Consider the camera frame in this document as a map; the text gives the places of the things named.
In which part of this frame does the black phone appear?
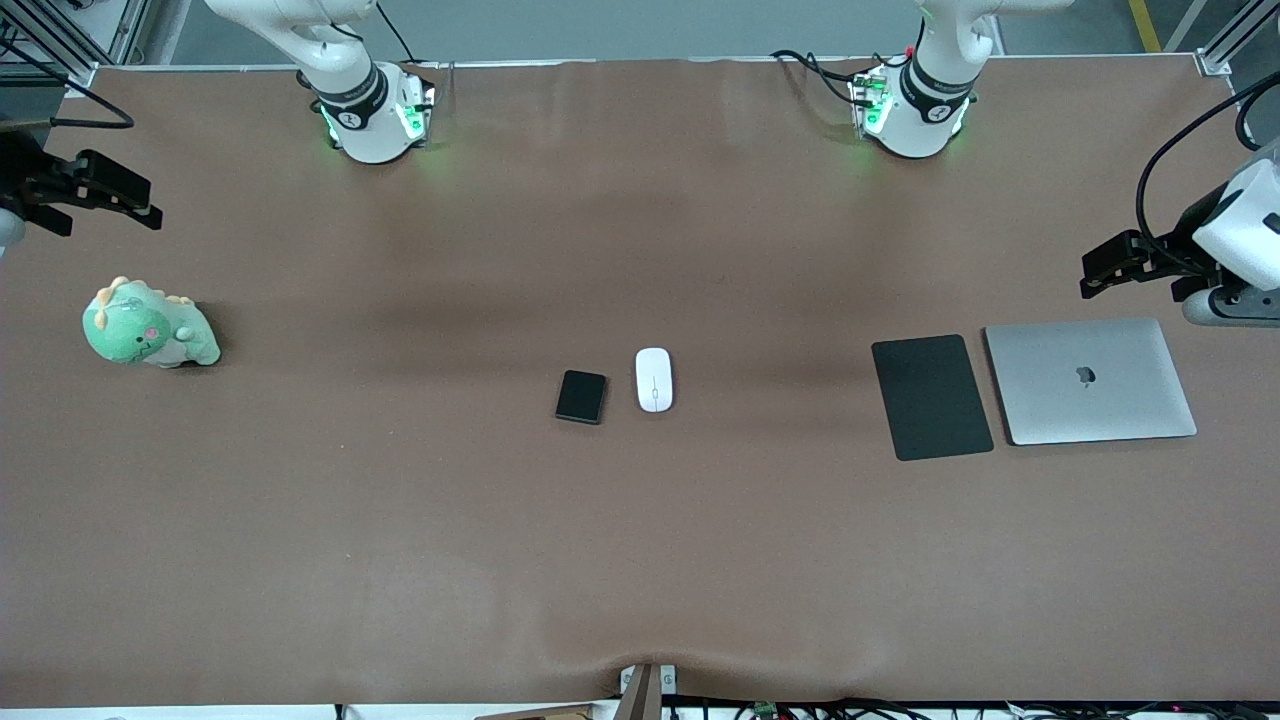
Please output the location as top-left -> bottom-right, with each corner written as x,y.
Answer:
555,369 -> 608,425

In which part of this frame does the aluminium frame profile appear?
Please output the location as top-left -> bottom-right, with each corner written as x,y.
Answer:
1195,0 -> 1280,76
0,0 -> 151,96

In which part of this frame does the silver closed laptop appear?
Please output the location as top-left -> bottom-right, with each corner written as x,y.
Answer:
984,318 -> 1198,446

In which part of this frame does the black mouse pad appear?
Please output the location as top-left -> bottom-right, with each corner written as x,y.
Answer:
871,334 -> 995,462

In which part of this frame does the silver metal mounting bracket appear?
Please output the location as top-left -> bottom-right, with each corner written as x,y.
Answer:
620,664 -> 678,697

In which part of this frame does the brown table cover mat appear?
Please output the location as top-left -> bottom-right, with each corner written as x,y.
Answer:
0,55 -> 1280,709

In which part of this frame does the white computer mouse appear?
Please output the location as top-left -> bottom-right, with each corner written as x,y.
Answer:
635,347 -> 674,413

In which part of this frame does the green dinosaur plush toy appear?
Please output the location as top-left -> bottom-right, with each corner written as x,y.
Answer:
82,276 -> 222,369

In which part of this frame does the green-lit base connector block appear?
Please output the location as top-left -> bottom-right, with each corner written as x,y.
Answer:
395,78 -> 438,146
848,68 -> 893,136

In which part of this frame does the black base cable bundle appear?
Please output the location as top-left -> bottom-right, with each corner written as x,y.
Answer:
770,45 -> 906,106

